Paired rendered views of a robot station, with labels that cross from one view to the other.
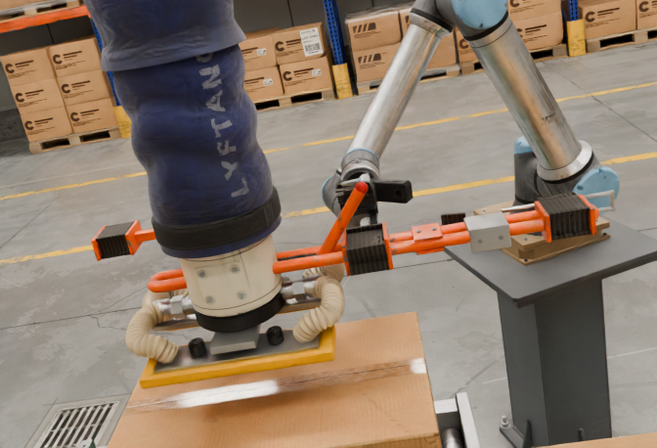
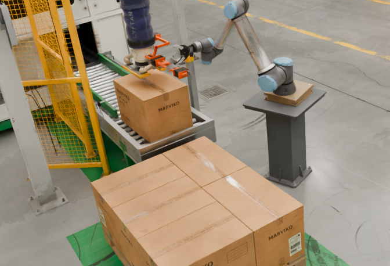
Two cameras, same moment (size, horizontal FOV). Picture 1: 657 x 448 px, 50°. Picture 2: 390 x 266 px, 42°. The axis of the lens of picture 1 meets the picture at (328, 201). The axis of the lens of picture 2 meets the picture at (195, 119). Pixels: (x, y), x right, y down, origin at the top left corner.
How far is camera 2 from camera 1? 3.50 m
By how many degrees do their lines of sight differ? 52
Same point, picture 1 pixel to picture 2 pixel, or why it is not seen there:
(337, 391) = (150, 88)
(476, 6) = (226, 11)
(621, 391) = (327, 178)
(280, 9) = not seen: outside the picture
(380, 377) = (158, 90)
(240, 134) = (136, 26)
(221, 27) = (133, 4)
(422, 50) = not seen: hidden behind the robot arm
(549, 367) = (270, 139)
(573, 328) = (279, 130)
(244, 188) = (135, 36)
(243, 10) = not seen: outside the picture
